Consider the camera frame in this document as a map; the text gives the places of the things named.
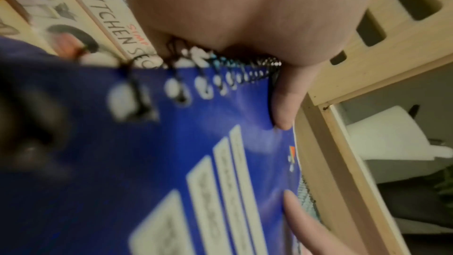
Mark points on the white cup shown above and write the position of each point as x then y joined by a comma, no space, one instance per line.
385,136

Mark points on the dark blue spiral notebook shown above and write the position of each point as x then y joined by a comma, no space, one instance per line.
124,164

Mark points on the colourful cookbook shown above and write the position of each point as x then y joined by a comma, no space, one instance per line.
106,10

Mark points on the person's right hand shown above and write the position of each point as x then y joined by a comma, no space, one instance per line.
311,234

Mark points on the person's left hand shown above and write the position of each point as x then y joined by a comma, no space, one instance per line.
247,4

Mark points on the beige wooden cabinet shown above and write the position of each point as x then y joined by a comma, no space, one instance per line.
339,164

